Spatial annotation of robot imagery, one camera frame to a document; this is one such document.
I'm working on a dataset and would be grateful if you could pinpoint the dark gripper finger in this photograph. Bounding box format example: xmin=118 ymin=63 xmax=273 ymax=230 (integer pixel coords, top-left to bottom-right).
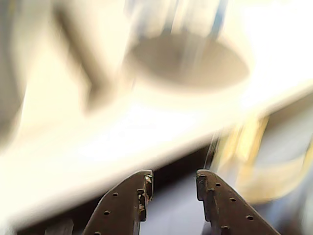
xmin=197 ymin=168 xmax=282 ymax=235
xmin=82 ymin=169 xmax=154 ymax=235

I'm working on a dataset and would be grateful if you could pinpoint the gold stove knob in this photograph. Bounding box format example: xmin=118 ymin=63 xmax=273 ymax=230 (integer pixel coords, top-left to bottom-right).
xmin=212 ymin=117 xmax=313 ymax=204

